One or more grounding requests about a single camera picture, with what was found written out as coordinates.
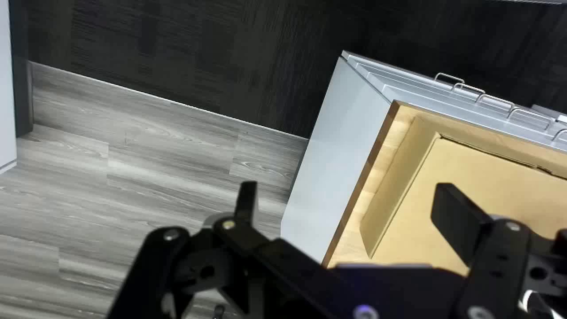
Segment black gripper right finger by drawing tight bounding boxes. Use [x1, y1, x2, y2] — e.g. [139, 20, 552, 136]
[431, 183, 567, 319]

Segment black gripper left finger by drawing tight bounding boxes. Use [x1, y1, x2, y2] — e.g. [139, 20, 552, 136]
[105, 179, 334, 319]

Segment flat cardboard box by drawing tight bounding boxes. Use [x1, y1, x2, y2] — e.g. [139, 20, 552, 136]
[360, 113, 567, 280]

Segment white panel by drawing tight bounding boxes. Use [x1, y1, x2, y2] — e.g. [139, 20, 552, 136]
[0, 0, 18, 174]

